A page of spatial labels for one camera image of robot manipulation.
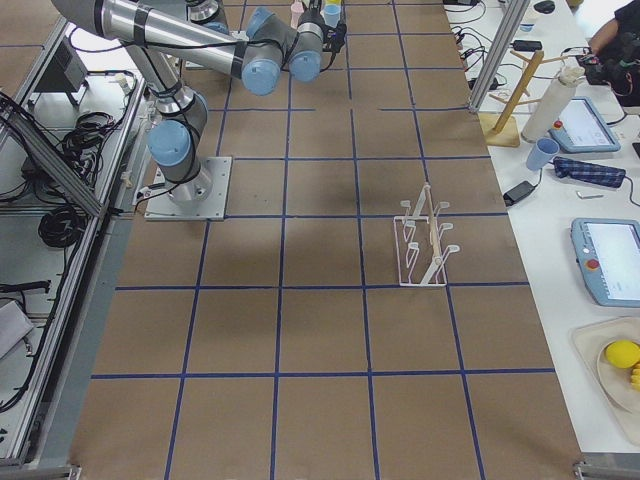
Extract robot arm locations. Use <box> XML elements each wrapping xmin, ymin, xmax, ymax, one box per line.
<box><xmin>54</xmin><ymin>1</ymin><xmax>331</xmax><ymax>205</ymax></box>
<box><xmin>185</xmin><ymin>0</ymin><xmax>229</xmax><ymax>34</ymax></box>

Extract wooden mug tree stand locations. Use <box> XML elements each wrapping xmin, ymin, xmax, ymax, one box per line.
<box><xmin>479</xmin><ymin>49</ymin><xmax>568</xmax><ymax>147</ymax></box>

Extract pink cup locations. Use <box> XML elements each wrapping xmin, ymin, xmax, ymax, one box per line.
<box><xmin>290</xmin><ymin>0</ymin><xmax>305</xmax><ymax>28</ymax></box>

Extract yellow toy fruit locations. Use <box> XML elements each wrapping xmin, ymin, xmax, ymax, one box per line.
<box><xmin>604</xmin><ymin>339</ymin><xmax>640</xmax><ymax>369</ymax></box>

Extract beige water bottle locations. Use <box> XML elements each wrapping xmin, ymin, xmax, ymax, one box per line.
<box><xmin>521</xmin><ymin>66</ymin><xmax>585</xmax><ymax>142</ymax></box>

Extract beige tray on desk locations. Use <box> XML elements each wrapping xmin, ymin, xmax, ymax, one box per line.
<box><xmin>572</xmin><ymin>317</ymin><xmax>639</xmax><ymax>447</ymax></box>

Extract blue plaid cloth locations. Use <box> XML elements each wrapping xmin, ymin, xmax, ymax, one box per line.
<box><xmin>552</xmin><ymin>157</ymin><xmax>626</xmax><ymax>188</ymax></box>

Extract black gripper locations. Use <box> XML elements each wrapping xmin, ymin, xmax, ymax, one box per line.
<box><xmin>304</xmin><ymin>0</ymin><xmax>323</xmax><ymax>13</ymax></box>

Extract blue teach pendant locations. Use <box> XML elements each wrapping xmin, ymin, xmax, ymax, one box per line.
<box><xmin>548</xmin><ymin>96</ymin><xmax>620</xmax><ymax>154</ymax></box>
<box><xmin>571</xmin><ymin>218</ymin><xmax>639</xmax><ymax>308</ymax></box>

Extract black power adapter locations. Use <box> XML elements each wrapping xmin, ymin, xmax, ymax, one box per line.
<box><xmin>502</xmin><ymin>181</ymin><xmax>537</xmax><ymax>207</ymax></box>

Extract white cup rack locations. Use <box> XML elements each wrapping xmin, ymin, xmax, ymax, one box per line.
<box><xmin>392</xmin><ymin>182</ymin><xmax>460</xmax><ymax>287</ymax></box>

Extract light blue cup far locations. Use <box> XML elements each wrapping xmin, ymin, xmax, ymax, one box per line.
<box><xmin>322</xmin><ymin>4</ymin><xmax>342</xmax><ymax>28</ymax></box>

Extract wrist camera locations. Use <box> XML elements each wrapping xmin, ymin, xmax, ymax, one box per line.
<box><xmin>323</xmin><ymin>21</ymin><xmax>347</xmax><ymax>54</ymax></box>

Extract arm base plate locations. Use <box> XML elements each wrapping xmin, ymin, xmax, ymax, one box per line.
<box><xmin>144</xmin><ymin>157</ymin><xmax>233</xmax><ymax>221</ymax></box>

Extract blue cup on desk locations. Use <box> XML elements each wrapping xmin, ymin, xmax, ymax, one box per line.
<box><xmin>525</xmin><ymin>137</ymin><xmax>560</xmax><ymax>171</ymax></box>

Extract aluminium frame post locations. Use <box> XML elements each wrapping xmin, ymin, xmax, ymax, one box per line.
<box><xmin>468</xmin><ymin>0</ymin><xmax>529</xmax><ymax>113</ymax></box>

